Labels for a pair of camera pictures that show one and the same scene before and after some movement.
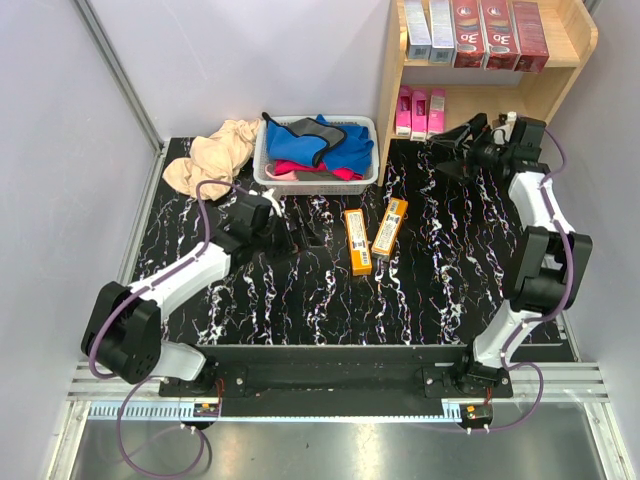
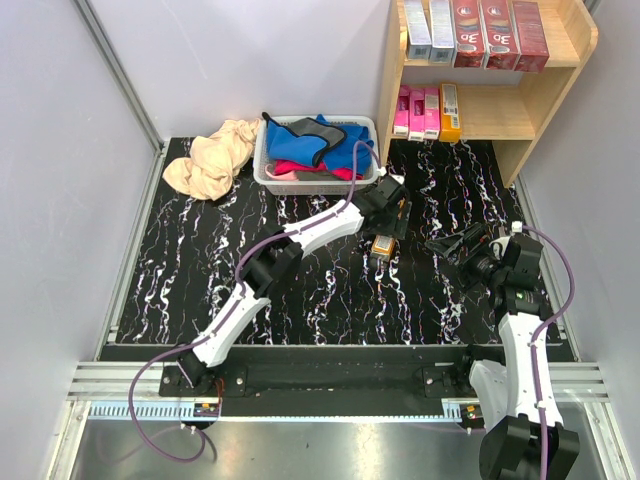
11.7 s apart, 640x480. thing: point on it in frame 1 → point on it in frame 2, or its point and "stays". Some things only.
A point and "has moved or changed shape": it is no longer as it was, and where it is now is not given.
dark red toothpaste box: (531, 37) stays
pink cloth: (288, 176) stays
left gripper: (289, 246) → (397, 226)
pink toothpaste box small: (437, 111) has moved or changed shape
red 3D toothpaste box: (468, 27) stays
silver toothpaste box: (443, 34) stays
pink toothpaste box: (419, 115) stays
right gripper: (458, 135) → (451, 244)
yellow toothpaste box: (357, 242) → (449, 124)
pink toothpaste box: (403, 111) stays
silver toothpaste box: (419, 45) stays
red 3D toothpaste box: (501, 36) stays
